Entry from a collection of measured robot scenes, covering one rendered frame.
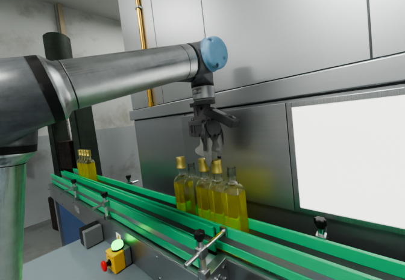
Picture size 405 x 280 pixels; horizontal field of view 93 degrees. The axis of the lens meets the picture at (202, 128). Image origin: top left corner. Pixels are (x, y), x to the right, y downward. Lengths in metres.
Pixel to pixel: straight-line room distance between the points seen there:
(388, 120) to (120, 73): 0.58
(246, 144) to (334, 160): 0.26
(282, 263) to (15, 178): 0.60
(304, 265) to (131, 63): 0.57
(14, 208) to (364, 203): 0.76
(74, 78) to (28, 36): 3.84
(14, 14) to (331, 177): 4.26
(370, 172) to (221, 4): 0.71
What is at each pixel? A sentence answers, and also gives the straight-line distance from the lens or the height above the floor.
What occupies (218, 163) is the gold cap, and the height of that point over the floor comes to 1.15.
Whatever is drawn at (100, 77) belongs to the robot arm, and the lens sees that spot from 0.34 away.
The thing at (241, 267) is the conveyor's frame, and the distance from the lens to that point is 0.67.
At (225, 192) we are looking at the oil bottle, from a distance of 0.62.
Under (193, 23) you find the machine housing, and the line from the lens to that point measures 0.93.
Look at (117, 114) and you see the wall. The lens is 4.13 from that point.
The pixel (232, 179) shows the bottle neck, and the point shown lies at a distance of 0.61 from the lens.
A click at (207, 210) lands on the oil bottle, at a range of 0.70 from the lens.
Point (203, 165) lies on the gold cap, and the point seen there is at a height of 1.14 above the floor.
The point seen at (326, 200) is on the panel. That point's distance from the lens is 0.68.
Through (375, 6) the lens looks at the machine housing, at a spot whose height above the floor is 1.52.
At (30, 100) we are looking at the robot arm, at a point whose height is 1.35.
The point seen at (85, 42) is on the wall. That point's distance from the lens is 4.30.
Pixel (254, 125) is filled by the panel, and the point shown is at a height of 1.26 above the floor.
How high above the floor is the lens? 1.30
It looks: 3 degrees down
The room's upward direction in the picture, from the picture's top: 6 degrees counter-clockwise
